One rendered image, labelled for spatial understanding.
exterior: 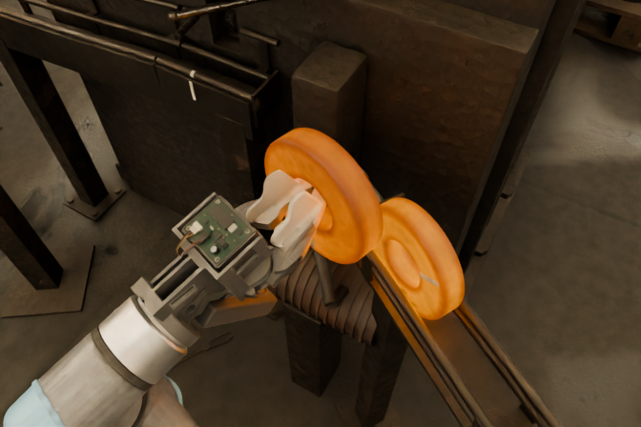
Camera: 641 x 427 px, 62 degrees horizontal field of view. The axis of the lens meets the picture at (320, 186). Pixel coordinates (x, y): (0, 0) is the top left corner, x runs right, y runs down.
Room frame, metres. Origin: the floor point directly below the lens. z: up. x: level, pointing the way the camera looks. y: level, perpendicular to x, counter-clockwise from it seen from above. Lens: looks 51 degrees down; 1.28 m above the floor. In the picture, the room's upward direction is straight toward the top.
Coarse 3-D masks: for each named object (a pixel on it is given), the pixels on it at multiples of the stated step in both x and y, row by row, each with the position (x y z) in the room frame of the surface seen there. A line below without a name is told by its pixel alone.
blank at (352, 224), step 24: (288, 144) 0.37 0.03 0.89; (312, 144) 0.36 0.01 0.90; (336, 144) 0.36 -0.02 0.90; (288, 168) 0.37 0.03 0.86; (312, 168) 0.34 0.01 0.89; (336, 168) 0.33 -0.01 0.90; (360, 168) 0.34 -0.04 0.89; (336, 192) 0.32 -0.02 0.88; (360, 192) 0.31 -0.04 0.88; (336, 216) 0.31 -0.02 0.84; (360, 216) 0.30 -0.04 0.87; (312, 240) 0.33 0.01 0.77; (336, 240) 0.31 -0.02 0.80; (360, 240) 0.29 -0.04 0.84
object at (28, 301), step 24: (0, 192) 0.72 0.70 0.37; (0, 216) 0.68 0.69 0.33; (24, 216) 0.73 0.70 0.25; (0, 240) 0.67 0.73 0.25; (24, 240) 0.68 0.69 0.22; (24, 264) 0.67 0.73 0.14; (48, 264) 0.70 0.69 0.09; (72, 264) 0.75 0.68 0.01; (24, 288) 0.68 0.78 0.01; (48, 288) 0.67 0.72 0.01; (72, 288) 0.68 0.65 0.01; (24, 312) 0.61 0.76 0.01; (48, 312) 0.61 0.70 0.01; (72, 312) 0.61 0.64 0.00
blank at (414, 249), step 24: (384, 216) 0.38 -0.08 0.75; (408, 216) 0.36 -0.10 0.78; (384, 240) 0.37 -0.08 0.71; (408, 240) 0.34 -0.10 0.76; (432, 240) 0.33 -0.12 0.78; (384, 264) 0.36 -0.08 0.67; (408, 264) 0.36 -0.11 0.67; (432, 264) 0.30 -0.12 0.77; (456, 264) 0.31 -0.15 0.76; (408, 288) 0.32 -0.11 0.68; (432, 288) 0.29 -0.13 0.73; (456, 288) 0.29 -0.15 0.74; (432, 312) 0.28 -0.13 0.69
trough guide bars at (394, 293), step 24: (384, 288) 0.33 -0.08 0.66; (408, 312) 0.28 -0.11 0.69; (456, 312) 0.29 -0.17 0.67; (432, 336) 0.25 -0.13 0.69; (480, 336) 0.26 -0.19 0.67; (432, 360) 0.23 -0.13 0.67; (504, 360) 0.22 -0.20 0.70; (456, 384) 0.19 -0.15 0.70; (528, 384) 0.19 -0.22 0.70; (480, 408) 0.17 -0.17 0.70; (528, 408) 0.17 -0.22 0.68
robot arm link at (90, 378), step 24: (96, 336) 0.19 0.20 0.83; (72, 360) 0.17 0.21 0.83; (96, 360) 0.17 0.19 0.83; (48, 384) 0.15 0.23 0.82; (72, 384) 0.15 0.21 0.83; (96, 384) 0.15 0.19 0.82; (120, 384) 0.15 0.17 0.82; (144, 384) 0.16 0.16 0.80; (24, 408) 0.14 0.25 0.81; (48, 408) 0.13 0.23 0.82; (72, 408) 0.13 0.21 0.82; (96, 408) 0.14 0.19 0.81; (120, 408) 0.14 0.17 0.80
